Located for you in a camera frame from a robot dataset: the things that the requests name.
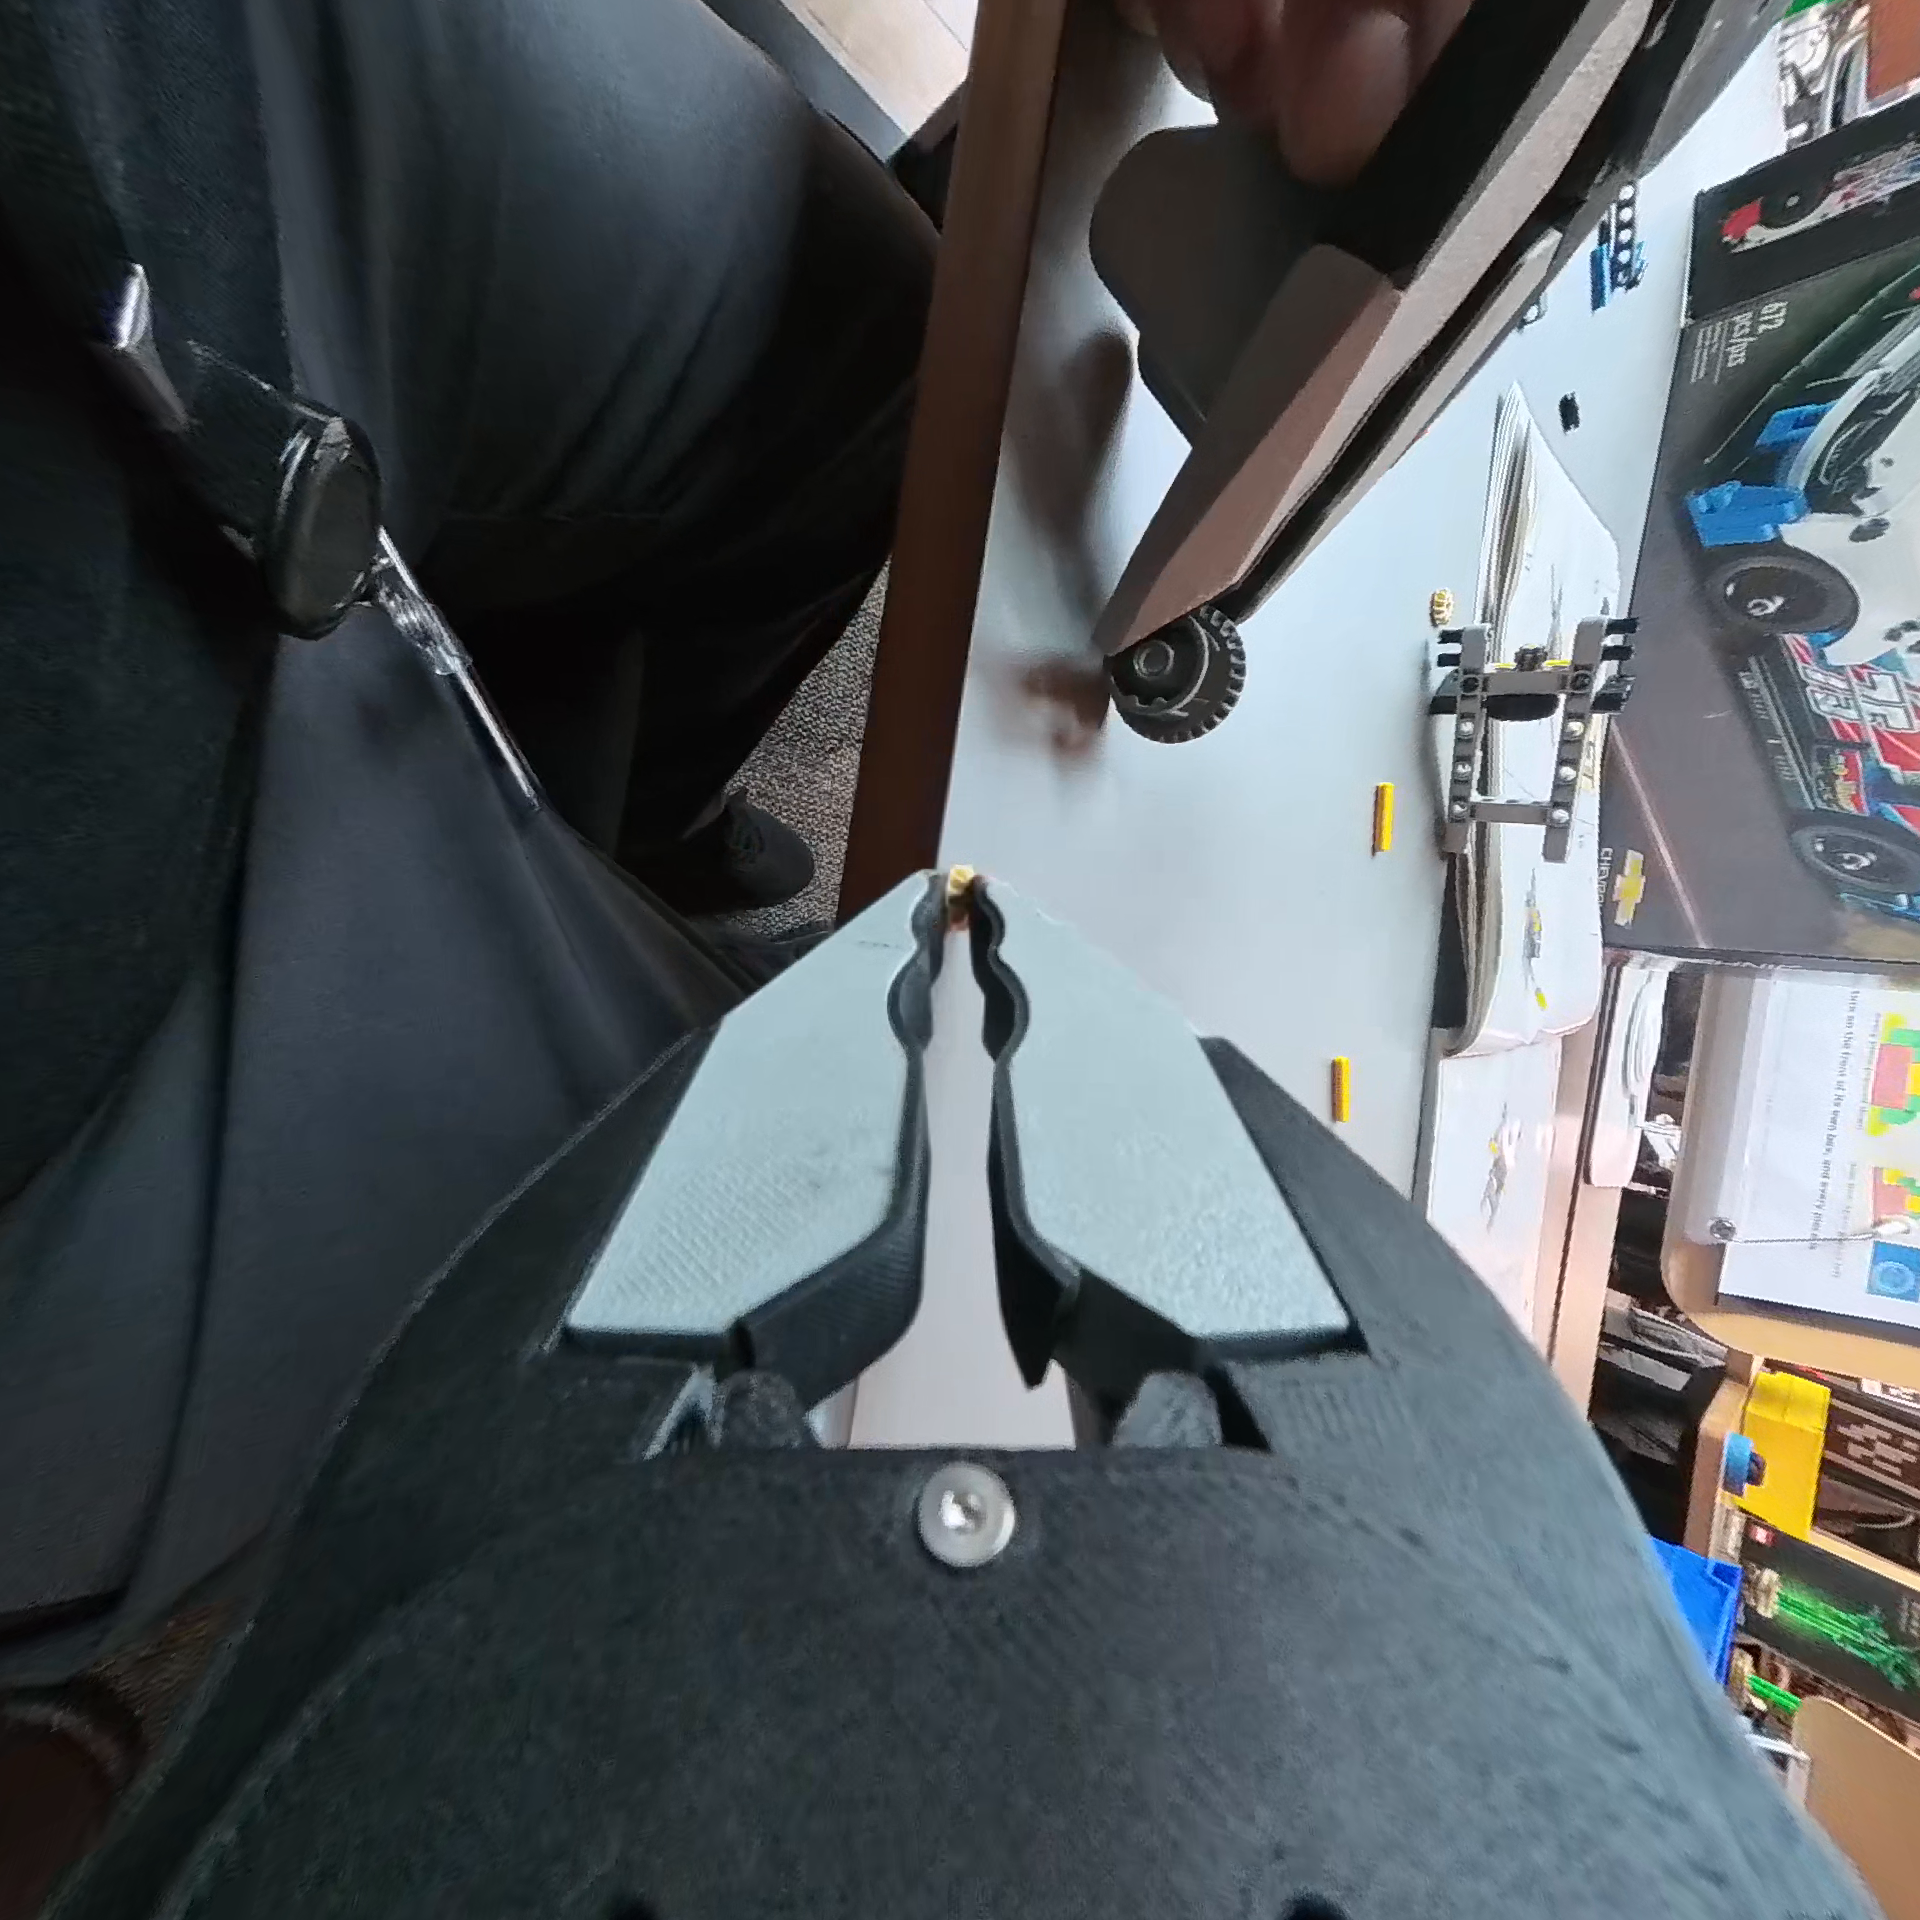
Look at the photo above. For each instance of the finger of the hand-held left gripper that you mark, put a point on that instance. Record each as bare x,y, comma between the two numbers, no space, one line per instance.
1274,444

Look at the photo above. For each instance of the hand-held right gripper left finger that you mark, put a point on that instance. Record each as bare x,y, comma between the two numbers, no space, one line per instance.
751,1162

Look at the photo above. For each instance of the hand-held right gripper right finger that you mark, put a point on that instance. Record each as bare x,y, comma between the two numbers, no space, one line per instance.
1169,1180

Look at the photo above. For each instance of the grey toy differential gear assembly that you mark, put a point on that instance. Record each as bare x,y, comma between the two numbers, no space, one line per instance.
1204,689

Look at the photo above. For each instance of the small tan bevel gear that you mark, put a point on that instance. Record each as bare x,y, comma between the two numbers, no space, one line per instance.
967,884

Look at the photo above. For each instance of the grey beam frame assembly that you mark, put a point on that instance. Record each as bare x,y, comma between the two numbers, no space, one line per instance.
1463,749

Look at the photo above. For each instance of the black toy set box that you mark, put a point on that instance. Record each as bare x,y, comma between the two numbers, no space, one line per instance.
1727,749

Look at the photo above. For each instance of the person's left hand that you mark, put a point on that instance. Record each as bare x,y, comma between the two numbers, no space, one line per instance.
1325,87

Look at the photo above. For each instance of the pile of loose toy bricks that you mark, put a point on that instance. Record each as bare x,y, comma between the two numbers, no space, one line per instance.
1620,258

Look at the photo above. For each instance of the yellow toy axle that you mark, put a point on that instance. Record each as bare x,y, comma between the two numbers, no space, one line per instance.
1341,1086
1382,811

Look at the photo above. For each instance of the person's black shoe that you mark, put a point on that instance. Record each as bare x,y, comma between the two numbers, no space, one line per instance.
758,850

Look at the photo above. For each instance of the building instruction booklet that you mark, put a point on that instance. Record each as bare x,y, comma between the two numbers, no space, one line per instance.
1562,928

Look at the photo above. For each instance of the white printed paper sheet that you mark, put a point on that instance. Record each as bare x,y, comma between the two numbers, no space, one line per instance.
1802,1047

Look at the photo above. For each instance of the yellow plastic box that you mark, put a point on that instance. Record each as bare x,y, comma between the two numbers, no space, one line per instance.
1783,1441

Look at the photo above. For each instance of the blue plastic bin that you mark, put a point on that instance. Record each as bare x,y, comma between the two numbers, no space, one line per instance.
1703,1608

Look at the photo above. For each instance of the black round badge reel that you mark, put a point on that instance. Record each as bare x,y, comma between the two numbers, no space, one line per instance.
326,525

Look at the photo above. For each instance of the dark box with green print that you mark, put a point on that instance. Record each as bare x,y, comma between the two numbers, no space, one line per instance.
1844,1621

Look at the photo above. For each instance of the brown cardboard box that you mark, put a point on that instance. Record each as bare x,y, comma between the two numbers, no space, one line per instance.
1866,1786

